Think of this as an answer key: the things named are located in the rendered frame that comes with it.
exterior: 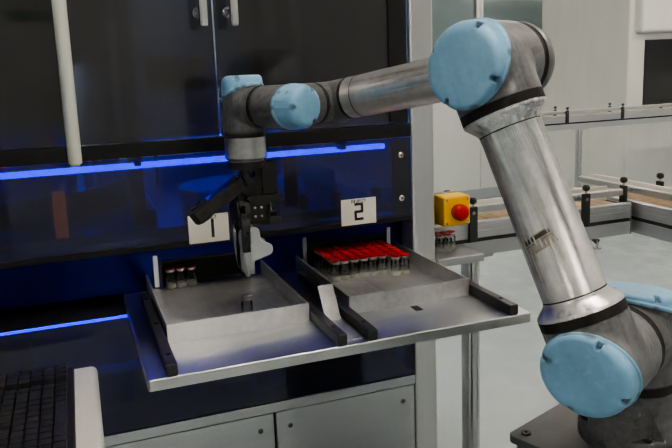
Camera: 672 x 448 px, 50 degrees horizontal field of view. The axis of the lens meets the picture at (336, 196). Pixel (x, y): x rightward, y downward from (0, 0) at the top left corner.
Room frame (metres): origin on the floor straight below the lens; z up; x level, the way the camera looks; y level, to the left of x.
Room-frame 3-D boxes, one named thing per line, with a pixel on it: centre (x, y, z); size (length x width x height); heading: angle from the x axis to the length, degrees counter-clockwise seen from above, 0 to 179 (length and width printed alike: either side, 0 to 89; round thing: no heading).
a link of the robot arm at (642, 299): (0.99, -0.42, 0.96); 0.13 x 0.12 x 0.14; 140
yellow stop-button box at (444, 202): (1.71, -0.27, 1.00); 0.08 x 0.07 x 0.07; 20
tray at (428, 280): (1.51, -0.08, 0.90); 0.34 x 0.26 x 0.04; 20
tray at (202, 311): (1.40, 0.24, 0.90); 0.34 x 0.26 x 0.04; 20
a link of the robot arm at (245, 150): (1.31, 0.16, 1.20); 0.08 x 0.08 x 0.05
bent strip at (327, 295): (1.25, 0.00, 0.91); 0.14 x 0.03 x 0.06; 20
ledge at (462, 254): (1.76, -0.27, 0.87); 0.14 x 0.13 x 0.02; 20
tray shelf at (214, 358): (1.39, 0.05, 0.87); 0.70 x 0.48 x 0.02; 110
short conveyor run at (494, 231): (1.94, -0.49, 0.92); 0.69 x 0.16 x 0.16; 110
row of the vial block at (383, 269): (1.55, -0.07, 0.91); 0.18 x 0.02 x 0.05; 110
